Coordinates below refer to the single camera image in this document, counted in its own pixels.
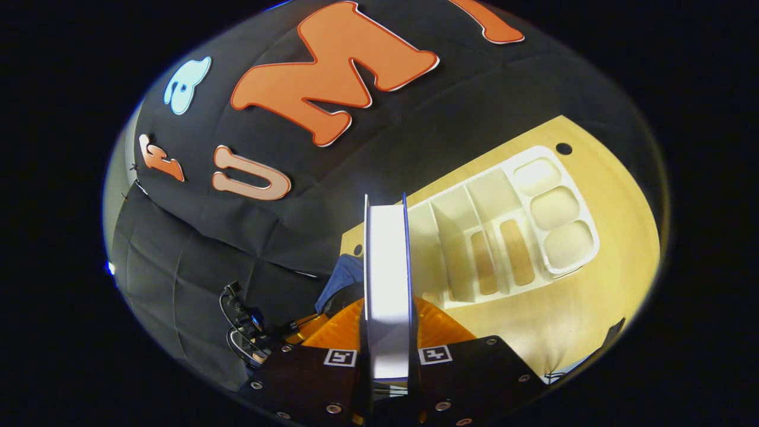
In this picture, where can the white bookshelf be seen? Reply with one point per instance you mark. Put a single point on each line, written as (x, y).
(563, 207)

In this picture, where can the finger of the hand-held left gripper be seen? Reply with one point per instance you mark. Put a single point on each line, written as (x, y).
(308, 327)

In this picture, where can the blue cover book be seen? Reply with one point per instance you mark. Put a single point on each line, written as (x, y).
(386, 284)

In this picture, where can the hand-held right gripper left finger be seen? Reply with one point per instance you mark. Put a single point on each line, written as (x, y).
(308, 379)

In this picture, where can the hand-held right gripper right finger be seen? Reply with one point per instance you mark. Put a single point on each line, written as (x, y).
(468, 379)

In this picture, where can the black backdrop cloth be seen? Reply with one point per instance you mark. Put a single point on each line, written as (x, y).
(207, 249)

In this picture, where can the blue schoolbag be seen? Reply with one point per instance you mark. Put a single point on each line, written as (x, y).
(344, 276)

